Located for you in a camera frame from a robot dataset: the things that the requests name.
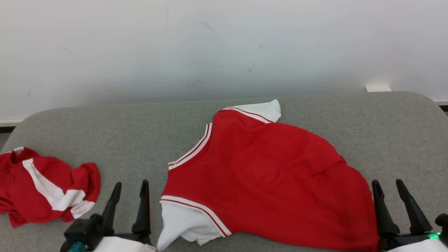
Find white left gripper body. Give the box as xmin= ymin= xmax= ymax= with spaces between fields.
xmin=92 ymin=233 xmax=156 ymax=252

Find red shorts with white stripe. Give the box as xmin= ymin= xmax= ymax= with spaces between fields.
xmin=0 ymin=147 xmax=101 ymax=228

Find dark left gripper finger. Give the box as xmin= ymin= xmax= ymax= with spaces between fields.
xmin=132 ymin=180 xmax=152 ymax=236
xmin=101 ymin=182 xmax=122 ymax=236

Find red basketball jersey number 23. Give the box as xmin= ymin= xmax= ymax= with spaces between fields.
xmin=156 ymin=99 xmax=380 ymax=252

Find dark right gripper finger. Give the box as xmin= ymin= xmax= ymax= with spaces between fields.
xmin=396 ymin=179 xmax=433 ymax=234
xmin=372 ymin=180 xmax=400 ymax=237

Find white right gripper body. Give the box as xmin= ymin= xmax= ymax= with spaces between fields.
xmin=379 ymin=232 xmax=448 ymax=252

